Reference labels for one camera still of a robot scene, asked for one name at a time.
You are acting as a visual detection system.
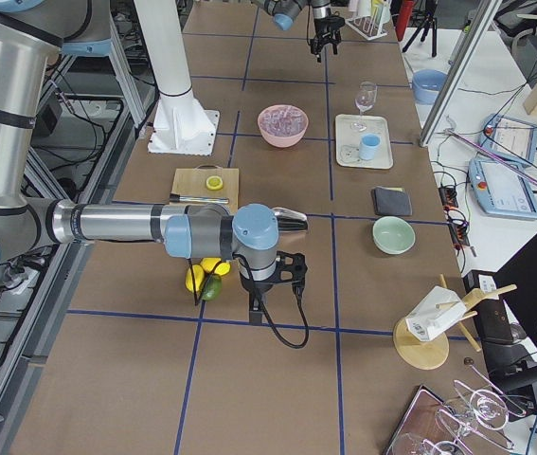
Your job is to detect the teach pendant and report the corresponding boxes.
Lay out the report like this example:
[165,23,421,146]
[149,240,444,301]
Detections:
[468,157,537,220]
[479,115,537,167]

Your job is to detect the clear wine glass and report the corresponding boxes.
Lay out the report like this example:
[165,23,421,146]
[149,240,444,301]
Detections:
[350,82,378,132]

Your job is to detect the black monitor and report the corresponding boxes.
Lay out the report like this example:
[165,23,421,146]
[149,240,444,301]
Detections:
[464,233,537,391]

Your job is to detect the white wire cup rack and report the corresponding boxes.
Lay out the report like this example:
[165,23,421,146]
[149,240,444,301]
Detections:
[346,0,391,41]

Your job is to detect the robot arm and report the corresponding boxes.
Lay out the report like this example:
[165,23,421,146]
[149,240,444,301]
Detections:
[0,1,281,324]
[251,0,346,63]

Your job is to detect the clear ice cubes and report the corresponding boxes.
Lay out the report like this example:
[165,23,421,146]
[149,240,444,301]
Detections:
[260,106,306,137]

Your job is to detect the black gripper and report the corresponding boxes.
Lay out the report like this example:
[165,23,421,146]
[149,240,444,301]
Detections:
[310,16,345,63]
[240,275,273,325]

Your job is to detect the white carton on stand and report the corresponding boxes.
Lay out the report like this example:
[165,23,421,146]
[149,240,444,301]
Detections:
[404,286,466,342]

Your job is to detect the far teach pendant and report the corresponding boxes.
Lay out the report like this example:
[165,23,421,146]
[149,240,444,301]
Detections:
[479,115,537,167]

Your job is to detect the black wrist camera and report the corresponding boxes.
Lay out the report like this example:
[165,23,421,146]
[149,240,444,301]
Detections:
[270,251,308,289]

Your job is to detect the lemon half slice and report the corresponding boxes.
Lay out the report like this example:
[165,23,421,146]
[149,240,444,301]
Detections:
[206,175,224,191]

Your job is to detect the near teach pendant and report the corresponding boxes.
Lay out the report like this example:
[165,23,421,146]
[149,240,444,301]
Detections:
[468,157,537,220]

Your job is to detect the blue bowl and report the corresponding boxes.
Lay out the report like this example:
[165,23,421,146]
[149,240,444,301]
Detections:
[412,69,447,105]

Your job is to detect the red cylinder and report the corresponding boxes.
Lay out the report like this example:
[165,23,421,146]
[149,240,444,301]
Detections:
[395,0,415,42]

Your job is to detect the cream bear tray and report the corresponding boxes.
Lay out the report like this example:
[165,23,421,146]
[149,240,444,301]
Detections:
[335,114,393,170]

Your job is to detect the light blue cup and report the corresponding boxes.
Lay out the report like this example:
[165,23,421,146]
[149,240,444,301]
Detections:
[358,134,381,161]

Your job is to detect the wooden mug tree stand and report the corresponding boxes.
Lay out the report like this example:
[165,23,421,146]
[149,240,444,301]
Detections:
[393,275,517,370]

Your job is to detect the green bowl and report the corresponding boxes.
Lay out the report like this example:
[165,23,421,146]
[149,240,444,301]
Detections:
[372,216,416,255]

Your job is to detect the steel cylinder tool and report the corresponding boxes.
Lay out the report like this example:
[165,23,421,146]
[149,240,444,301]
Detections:
[169,193,229,205]

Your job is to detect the black tripod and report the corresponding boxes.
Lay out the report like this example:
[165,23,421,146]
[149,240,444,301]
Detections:
[402,0,439,58]

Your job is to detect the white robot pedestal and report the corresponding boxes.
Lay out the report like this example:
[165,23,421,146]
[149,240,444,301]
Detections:
[134,0,220,155]

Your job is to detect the metal ice scoop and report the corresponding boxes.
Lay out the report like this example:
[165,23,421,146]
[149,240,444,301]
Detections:
[272,207,309,232]

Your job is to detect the pink bowl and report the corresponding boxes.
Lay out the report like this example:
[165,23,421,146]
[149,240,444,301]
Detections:
[258,104,309,148]

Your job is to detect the aluminium frame post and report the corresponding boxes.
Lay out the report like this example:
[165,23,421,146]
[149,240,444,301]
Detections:
[419,0,502,147]

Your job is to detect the dark tray with glasses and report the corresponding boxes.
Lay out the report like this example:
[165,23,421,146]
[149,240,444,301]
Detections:
[384,357,527,454]

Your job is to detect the wooden cutting board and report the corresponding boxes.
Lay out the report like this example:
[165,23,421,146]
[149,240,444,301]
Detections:
[170,168,239,214]

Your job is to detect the yellow lemon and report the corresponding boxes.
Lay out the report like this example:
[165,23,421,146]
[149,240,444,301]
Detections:
[185,264,206,292]
[200,258,231,276]

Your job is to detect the grey yellow cloth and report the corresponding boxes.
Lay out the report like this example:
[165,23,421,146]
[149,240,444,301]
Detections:
[371,187,412,216]

